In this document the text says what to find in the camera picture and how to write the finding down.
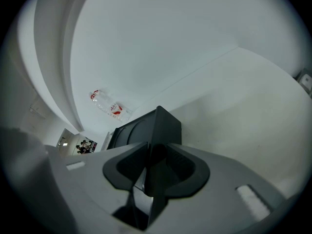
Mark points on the clear plastic water bottle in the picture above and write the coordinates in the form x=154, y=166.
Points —
x=114, y=108

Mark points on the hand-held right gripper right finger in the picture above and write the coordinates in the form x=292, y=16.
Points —
x=219, y=191

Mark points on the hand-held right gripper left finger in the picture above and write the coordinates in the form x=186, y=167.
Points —
x=85, y=191

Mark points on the white router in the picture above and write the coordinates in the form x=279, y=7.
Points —
x=307, y=80

